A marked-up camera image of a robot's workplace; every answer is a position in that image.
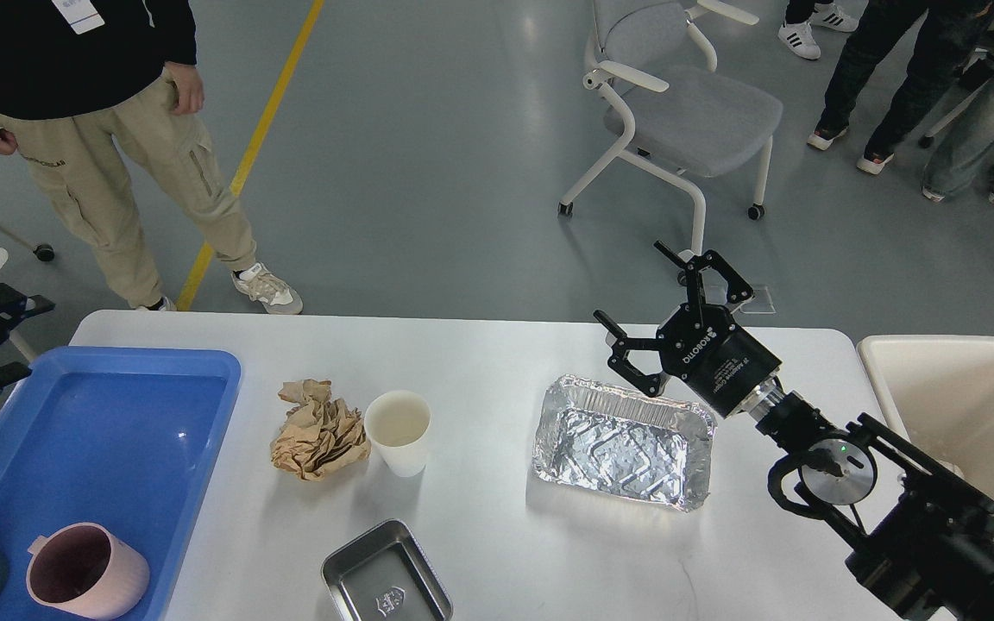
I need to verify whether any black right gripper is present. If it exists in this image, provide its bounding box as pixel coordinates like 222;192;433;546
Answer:
594;241;783;420

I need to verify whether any pink ribbed mug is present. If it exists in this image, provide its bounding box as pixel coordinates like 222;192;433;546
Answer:
25;522;150;620

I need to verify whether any stainless steel rectangular tray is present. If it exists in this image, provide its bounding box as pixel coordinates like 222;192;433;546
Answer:
321;519;454;620

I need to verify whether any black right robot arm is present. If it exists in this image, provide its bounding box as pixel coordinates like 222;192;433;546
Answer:
595;242;994;620

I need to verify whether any aluminium foil tray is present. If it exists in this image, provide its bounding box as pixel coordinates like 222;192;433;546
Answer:
532;374;717;512

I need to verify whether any blue plastic tray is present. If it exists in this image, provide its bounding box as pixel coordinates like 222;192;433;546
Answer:
0;347;242;620

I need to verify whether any grey white office chair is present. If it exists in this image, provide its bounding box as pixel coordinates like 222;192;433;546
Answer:
557;1;783;255

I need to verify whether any person in khaki trousers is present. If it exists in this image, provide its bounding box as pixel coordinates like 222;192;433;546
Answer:
0;1;303;315

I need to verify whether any beige plastic bin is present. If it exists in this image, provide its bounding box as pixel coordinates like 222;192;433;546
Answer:
859;335;994;499

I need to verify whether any white paper cup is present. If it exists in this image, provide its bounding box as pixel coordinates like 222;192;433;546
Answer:
364;390;431;477

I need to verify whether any person with striped sneakers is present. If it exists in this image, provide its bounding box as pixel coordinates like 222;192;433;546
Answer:
777;0;859;61

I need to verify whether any crumpled brown paper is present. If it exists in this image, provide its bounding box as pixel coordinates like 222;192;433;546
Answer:
271;379;372;482

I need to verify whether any person in dark jeans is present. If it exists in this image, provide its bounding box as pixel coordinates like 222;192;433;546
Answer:
808;0;994;176

